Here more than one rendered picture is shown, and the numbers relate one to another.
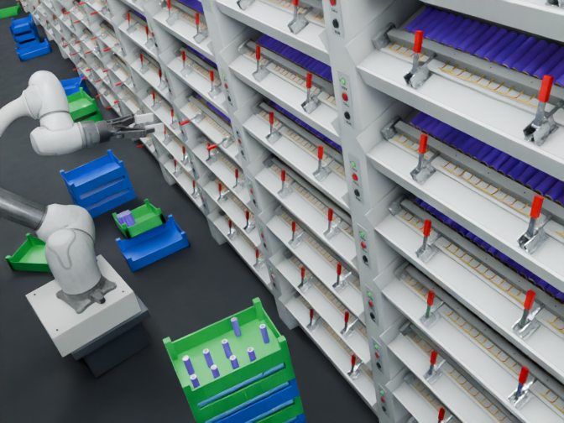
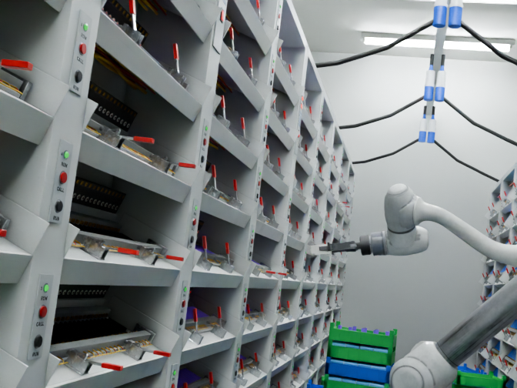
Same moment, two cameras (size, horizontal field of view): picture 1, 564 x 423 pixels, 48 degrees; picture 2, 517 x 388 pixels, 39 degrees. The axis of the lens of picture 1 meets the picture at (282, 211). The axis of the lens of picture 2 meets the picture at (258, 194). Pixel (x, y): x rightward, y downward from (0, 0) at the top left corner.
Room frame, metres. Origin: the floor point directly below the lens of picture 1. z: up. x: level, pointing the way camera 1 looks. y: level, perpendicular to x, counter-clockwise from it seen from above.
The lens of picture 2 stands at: (4.48, 1.71, 0.74)
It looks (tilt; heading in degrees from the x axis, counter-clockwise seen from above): 6 degrees up; 214
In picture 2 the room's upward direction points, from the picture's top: 7 degrees clockwise
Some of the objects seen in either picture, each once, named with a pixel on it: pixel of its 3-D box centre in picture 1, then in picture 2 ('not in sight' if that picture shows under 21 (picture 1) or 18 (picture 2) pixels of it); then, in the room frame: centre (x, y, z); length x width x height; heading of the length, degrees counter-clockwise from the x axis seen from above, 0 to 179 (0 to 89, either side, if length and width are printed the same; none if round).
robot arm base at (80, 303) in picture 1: (86, 288); not in sight; (1.89, 0.79, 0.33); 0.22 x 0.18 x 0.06; 39
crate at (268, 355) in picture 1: (226, 348); (363, 333); (1.24, 0.23, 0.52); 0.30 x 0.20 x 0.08; 108
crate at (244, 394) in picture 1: (232, 368); (361, 350); (1.24, 0.23, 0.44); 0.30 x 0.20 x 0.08; 108
